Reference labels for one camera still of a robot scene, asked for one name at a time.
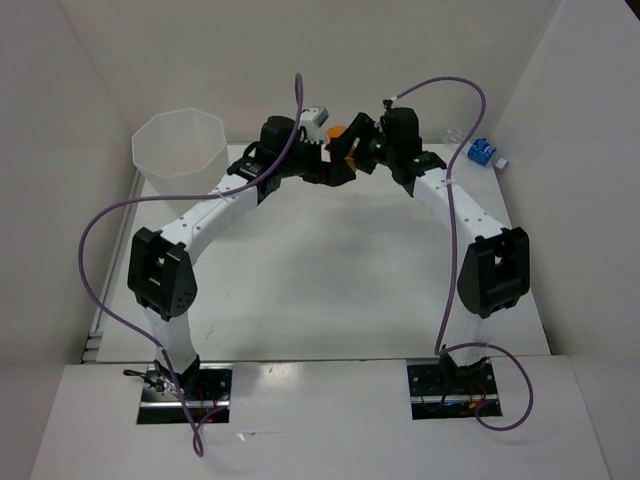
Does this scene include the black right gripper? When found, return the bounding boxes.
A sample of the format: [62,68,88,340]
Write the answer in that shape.
[338,112,398,175]

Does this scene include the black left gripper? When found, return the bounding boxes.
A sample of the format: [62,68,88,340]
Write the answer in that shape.
[277,132,354,186]

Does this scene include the orange bottle with label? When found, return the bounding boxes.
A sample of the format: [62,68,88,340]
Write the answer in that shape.
[325,125,357,171]

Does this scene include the clear bottle with blue label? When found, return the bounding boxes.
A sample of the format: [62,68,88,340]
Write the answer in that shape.
[444,128,508,170]

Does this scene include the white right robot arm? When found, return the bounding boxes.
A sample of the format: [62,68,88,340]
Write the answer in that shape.
[326,107,530,393]

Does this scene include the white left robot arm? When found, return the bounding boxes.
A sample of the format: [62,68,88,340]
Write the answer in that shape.
[127,106,355,400]

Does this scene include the translucent white plastic bin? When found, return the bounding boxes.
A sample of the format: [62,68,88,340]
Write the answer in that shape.
[132,108,230,196]

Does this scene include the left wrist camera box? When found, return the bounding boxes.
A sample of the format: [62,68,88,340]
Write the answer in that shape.
[299,106,329,143]

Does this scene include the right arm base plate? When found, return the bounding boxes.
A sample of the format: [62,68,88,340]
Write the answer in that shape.
[406,359,502,420]

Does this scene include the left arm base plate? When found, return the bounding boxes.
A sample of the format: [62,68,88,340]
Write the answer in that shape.
[123,363,233,425]

